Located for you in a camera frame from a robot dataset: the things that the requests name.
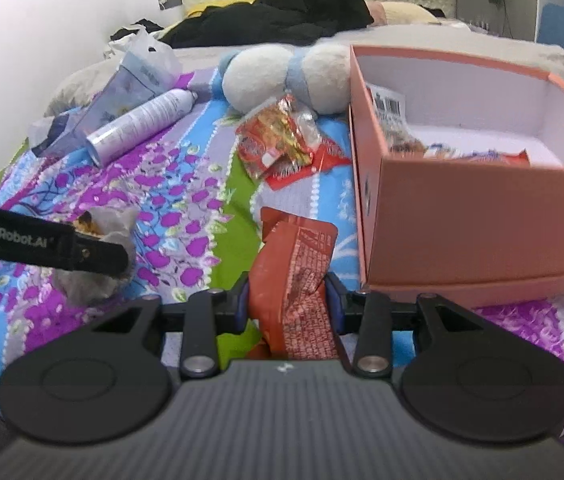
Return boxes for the blue chair back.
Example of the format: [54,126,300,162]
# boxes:
[537,3,564,49]

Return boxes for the blue white plush toy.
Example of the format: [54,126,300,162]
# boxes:
[218,44,350,115]

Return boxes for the grey clear snack pouch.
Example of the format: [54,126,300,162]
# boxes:
[52,206,139,307]

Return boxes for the black clothing pile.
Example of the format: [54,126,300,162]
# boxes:
[160,0,373,49]

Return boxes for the pink cardboard storage box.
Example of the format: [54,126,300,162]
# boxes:
[349,46,564,307]

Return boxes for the blue snack bag in box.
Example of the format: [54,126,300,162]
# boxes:
[424,143,530,166]

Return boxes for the translucent blue zip bag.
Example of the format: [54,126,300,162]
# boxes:
[28,32,182,157]

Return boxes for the grey duvet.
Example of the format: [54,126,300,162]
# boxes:
[43,24,564,116]

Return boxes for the dark red foil snack packet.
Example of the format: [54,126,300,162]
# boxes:
[247,207,338,361]

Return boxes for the dark dried meat snack bag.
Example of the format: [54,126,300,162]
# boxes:
[366,84,426,157]

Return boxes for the white spray can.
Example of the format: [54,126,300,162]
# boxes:
[86,89,197,168]

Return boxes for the beige pillow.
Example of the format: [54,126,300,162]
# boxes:
[366,0,439,26]

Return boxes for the floral purple bed sheet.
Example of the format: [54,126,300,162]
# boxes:
[0,66,564,436]

